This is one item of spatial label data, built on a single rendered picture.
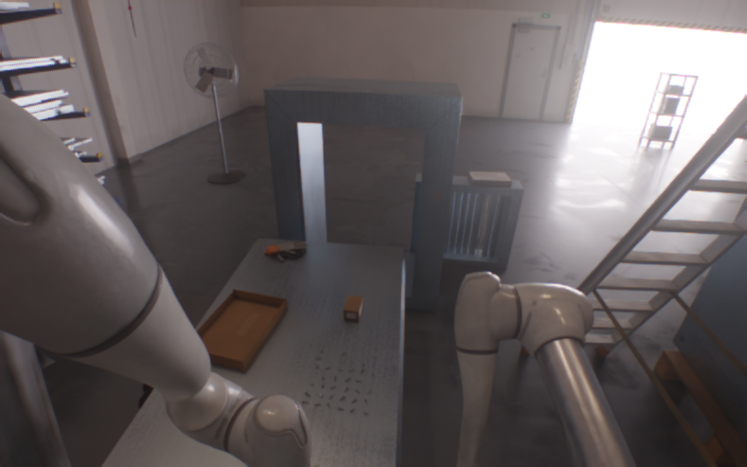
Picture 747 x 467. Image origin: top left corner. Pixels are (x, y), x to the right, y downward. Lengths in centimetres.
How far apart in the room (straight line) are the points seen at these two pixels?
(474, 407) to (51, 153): 91
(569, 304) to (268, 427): 68
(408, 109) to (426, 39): 779
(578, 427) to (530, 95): 987
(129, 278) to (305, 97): 220
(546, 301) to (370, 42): 955
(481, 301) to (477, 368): 15
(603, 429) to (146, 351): 74
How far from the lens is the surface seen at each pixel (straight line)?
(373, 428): 150
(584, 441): 84
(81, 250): 28
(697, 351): 300
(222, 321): 198
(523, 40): 1029
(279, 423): 66
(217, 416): 73
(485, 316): 91
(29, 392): 52
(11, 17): 546
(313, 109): 244
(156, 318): 34
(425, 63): 1012
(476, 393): 97
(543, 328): 92
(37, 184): 27
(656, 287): 228
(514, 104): 1042
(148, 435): 166
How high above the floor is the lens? 190
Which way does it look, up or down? 29 degrees down
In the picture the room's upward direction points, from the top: 1 degrees clockwise
